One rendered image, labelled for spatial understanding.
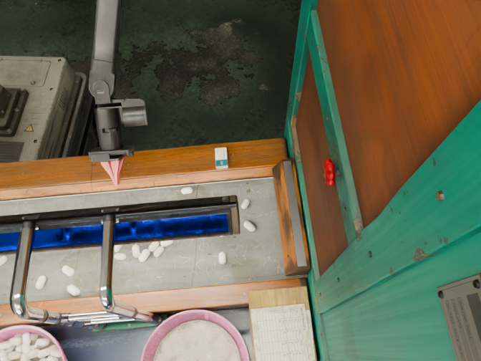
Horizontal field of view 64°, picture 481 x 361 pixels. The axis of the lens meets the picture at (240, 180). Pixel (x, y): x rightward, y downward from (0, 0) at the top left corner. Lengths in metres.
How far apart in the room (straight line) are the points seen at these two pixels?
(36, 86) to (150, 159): 0.84
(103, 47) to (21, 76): 0.98
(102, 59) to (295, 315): 0.77
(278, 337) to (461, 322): 0.70
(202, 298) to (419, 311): 0.70
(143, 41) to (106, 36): 1.54
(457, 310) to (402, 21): 0.26
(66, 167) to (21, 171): 0.13
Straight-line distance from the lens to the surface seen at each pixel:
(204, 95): 2.23
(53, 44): 2.74
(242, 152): 1.16
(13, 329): 1.20
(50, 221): 0.81
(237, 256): 1.08
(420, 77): 0.38
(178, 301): 1.05
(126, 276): 1.12
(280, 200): 1.03
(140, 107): 1.02
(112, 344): 1.18
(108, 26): 1.02
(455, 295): 0.36
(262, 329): 1.01
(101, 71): 1.01
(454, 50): 0.34
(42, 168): 1.30
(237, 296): 1.04
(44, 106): 1.82
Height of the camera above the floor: 1.79
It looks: 66 degrees down
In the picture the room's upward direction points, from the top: 5 degrees counter-clockwise
